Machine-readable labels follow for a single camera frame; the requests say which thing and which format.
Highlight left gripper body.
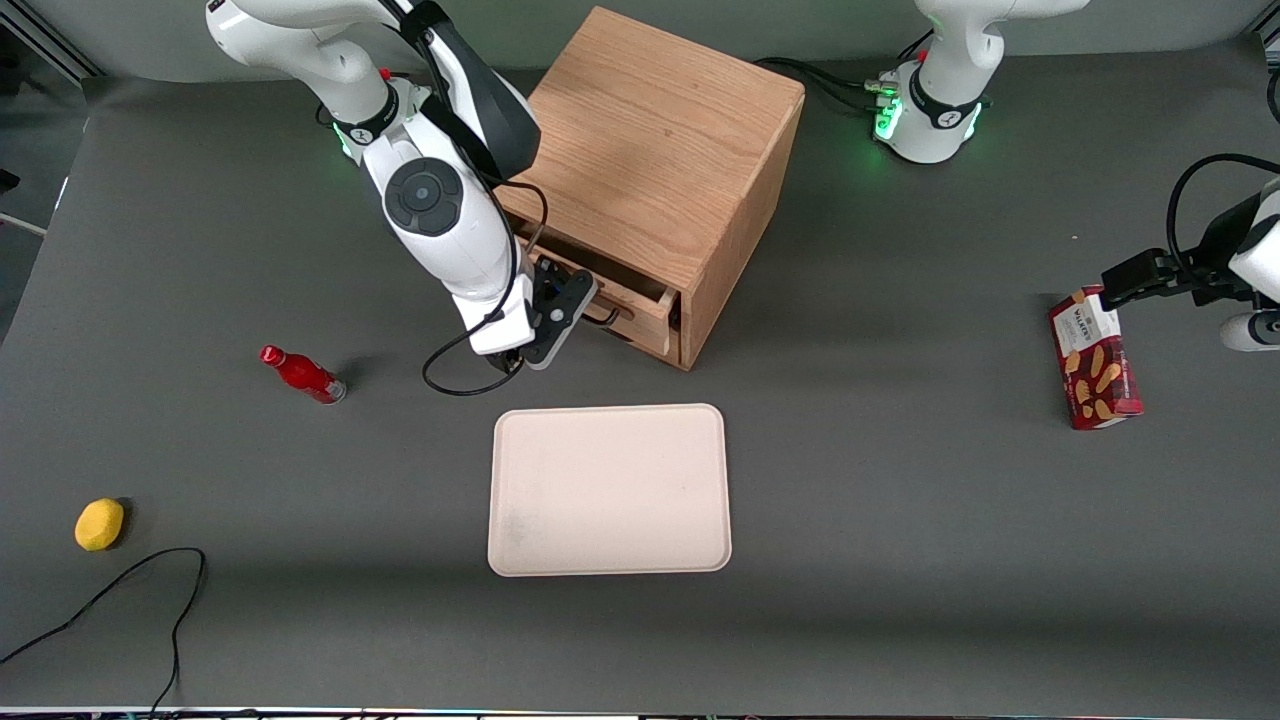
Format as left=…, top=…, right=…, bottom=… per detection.
left=1170, top=195, right=1263, bottom=305

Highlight wooden drawer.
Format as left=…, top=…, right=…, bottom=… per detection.
left=510, top=222, right=681, bottom=361

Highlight red cookie box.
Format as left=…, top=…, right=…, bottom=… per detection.
left=1048, top=285, right=1145, bottom=431

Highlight cream plastic tray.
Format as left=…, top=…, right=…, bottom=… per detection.
left=487, top=403, right=733, bottom=578

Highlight red bottle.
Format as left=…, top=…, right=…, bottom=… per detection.
left=259, top=345, right=348, bottom=405

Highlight oak wooden cabinet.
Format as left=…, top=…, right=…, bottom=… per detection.
left=495, top=6, right=807, bottom=372

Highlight yellow lemon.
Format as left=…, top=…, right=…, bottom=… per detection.
left=74, top=498, right=126, bottom=552

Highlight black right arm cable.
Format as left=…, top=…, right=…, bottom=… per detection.
left=422, top=175, right=549, bottom=398

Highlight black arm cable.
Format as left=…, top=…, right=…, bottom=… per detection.
left=1165, top=153, right=1280, bottom=283
left=422, top=175, right=549, bottom=398

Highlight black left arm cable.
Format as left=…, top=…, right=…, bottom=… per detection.
left=1165, top=153, right=1280, bottom=283

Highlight thin black table cable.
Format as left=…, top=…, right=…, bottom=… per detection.
left=0, top=547, right=208, bottom=713

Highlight black left base cables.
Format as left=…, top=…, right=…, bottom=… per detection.
left=753, top=55, right=901, bottom=116

